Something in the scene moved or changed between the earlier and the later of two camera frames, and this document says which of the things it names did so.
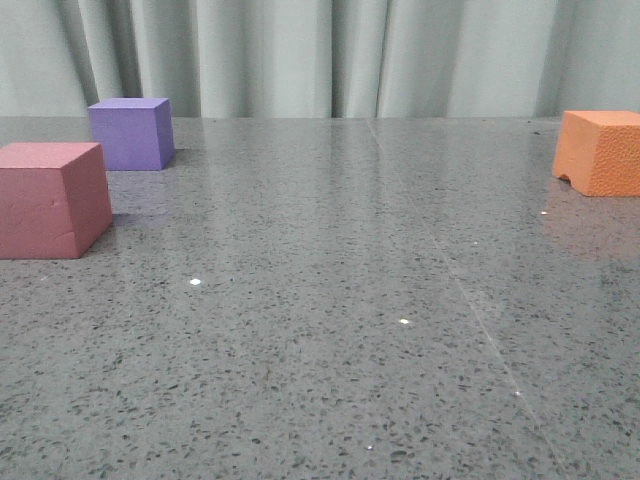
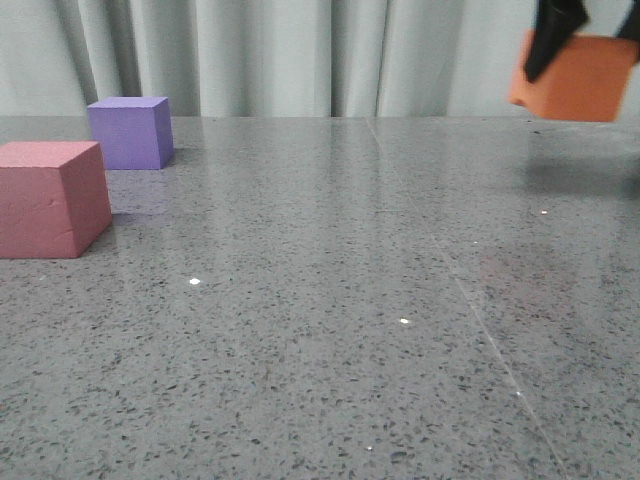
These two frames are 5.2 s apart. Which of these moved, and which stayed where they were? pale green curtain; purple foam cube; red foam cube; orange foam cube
Moved: orange foam cube
Stayed: pale green curtain; red foam cube; purple foam cube
